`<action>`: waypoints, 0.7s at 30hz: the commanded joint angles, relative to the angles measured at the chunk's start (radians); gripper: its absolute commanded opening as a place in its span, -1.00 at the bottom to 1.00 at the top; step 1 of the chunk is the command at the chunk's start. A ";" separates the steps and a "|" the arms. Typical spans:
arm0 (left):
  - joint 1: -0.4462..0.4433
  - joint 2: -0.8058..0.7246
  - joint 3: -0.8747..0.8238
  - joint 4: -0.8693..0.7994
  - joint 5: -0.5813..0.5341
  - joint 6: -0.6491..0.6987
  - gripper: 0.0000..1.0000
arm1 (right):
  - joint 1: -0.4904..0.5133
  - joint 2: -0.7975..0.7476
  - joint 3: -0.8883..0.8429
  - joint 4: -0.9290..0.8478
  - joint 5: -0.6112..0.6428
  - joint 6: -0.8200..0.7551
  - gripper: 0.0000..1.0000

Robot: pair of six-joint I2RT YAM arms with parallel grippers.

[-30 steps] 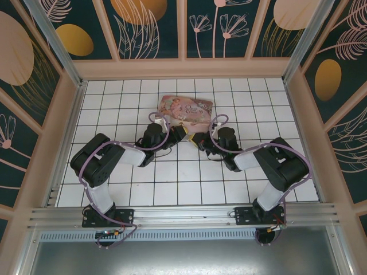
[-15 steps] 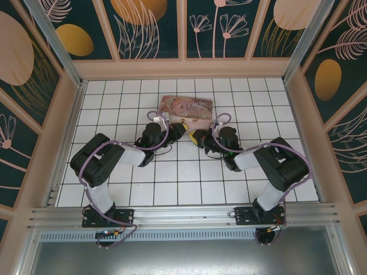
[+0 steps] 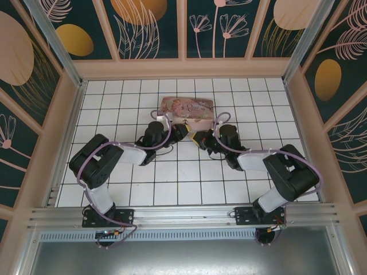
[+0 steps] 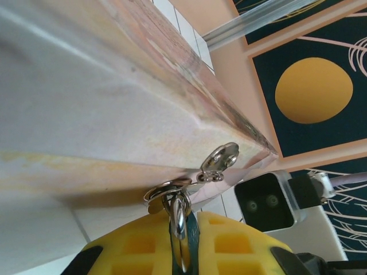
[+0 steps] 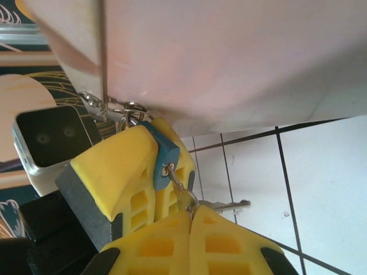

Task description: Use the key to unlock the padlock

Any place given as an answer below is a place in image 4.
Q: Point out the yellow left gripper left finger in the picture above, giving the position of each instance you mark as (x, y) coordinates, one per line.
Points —
(129, 252)

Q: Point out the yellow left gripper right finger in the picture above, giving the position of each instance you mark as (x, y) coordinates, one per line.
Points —
(243, 252)

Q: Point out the small blue padlock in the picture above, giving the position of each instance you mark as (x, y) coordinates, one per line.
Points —
(193, 232)

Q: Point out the silver box hasp latch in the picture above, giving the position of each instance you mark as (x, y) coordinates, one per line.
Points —
(220, 154)

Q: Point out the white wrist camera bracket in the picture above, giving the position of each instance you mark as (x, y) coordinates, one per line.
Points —
(315, 235)

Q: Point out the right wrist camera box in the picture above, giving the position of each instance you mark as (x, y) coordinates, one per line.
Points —
(266, 200)

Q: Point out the aluminium corner post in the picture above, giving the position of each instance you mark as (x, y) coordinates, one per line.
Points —
(229, 31)

